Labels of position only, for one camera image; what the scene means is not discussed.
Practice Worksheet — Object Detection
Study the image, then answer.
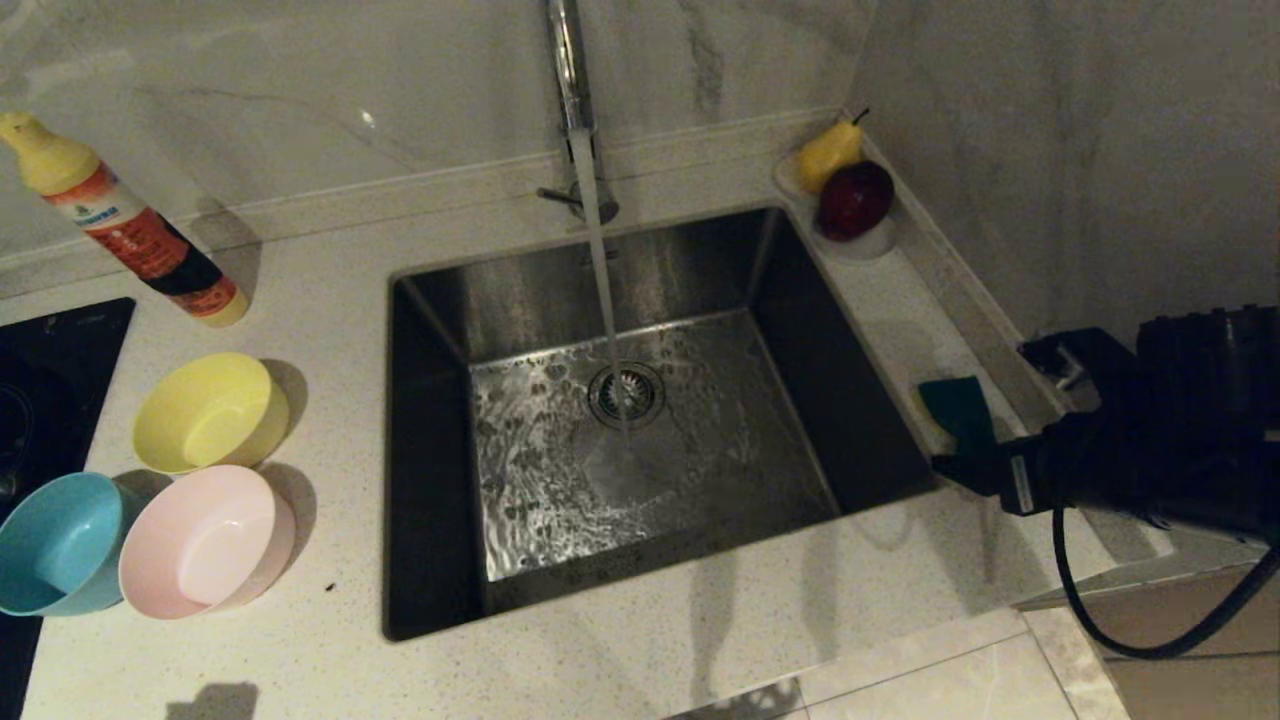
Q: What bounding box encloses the yellow green sponge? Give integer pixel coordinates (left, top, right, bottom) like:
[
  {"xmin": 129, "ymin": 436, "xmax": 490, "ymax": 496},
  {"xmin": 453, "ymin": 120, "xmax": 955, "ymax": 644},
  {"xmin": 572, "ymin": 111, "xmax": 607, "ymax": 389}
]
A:
[{"xmin": 917, "ymin": 376, "xmax": 1003, "ymax": 463}]

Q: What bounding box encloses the orange yellow detergent bottle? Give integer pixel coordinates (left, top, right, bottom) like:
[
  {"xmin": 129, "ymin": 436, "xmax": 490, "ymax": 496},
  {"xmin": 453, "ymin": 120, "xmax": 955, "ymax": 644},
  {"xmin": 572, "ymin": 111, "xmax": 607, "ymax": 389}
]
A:
[{"xmin": 0, "ymin": 110, "xmax": 249, "ymax": 328}]

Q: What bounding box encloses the blue plastic bowl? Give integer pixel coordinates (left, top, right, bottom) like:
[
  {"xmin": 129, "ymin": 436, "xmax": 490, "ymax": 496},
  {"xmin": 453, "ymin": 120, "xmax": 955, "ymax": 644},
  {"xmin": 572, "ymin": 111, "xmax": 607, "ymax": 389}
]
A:
[{"xmin": 0, "ymin": 472, "xmax": 141, "ymax": 618}]

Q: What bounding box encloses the stainless steel sink basin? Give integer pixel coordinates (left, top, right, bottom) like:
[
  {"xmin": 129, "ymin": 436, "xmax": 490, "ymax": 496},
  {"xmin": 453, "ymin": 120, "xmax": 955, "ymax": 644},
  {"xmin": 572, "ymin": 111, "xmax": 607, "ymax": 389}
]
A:
[{"xmin": 380, "ymin": 205, "xmax": 946, "ymax": 643}]

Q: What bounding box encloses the light wooden cabinet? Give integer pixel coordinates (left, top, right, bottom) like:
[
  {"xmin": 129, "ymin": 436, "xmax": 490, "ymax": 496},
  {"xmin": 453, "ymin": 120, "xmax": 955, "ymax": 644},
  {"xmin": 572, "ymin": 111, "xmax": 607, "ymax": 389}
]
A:
[{"xmin": 1010, "ymin": 560, "xmax": 1280, "ymax": 720}]

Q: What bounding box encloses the small white fruit dish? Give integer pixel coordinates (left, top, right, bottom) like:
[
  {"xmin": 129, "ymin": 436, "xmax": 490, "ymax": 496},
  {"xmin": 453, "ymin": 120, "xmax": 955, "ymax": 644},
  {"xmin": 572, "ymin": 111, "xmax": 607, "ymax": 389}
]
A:
[{"xmin": 772, "ymin": 150, "xmax": 898, "ymax": 263}]

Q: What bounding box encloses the dark red apple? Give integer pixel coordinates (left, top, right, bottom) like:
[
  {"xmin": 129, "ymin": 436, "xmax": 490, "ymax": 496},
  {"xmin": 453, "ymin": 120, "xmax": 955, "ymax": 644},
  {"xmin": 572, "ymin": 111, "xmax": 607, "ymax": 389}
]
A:
[{"xmin": 815, "ymin": 160, "xmax": 894, "ymax": 242}]

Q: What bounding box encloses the yellow pear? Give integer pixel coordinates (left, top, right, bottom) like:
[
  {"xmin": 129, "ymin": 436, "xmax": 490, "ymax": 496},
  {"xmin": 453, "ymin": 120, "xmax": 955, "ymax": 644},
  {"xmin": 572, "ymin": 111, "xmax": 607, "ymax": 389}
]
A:
[{"xmin": 795, "ymin": 108, "xmax": 869, "ymax": 194}]

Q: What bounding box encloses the round metal drain strainer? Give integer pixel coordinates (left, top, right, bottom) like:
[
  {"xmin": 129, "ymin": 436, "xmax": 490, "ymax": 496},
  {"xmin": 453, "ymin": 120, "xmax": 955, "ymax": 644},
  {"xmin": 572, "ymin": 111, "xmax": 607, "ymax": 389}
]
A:
[{"xmin": 587, "ymin": 361, "xmax": 666, "ymax": 431}]

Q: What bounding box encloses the chrome faucet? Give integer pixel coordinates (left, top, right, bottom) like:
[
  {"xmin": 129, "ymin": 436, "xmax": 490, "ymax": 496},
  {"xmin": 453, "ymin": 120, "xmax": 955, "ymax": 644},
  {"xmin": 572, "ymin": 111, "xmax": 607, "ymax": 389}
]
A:
[{"xmin": 535, "ymin": 0, "xmax": 621, "ymax": 226}]

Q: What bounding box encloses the yellow plastic bowl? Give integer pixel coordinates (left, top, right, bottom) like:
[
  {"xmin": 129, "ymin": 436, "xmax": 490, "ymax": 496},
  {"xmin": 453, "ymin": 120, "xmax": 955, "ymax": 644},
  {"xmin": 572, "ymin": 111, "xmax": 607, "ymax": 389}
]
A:
[{"xmin": 133, "ymin": 352, "xmax": 291, "ymax": 476}]

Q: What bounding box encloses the pink plastic bowl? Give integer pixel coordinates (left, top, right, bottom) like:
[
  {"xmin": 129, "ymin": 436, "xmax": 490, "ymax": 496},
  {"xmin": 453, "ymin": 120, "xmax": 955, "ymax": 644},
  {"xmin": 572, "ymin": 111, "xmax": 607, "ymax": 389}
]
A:
[{"xmin": 118, "ymin": 465, "xmax": 297, "ymax": 621}]

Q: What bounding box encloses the black glass cooktop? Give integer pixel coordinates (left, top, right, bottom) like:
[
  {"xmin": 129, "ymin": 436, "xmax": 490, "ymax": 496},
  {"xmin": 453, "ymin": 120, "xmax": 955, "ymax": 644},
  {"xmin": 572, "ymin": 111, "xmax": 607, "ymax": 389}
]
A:
[{"xmin": 0, "ymin": 297, "xmax": 136, "ymax": 720}]

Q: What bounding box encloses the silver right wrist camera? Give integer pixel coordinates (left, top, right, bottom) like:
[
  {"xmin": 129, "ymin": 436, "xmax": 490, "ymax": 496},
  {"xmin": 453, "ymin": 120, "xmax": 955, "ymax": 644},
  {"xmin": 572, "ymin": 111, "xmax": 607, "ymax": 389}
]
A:
[{"xmin": 1018, "ymin": 328, "xmax": 1139, "ymax": 401}]

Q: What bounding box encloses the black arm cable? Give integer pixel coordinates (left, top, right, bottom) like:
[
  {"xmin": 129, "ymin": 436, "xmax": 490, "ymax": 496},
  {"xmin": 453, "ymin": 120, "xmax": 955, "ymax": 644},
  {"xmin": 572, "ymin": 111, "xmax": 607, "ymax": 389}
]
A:
[{"xmin": 1050, "ymin": 500, "xmax": 1280, "ymax": 661}]

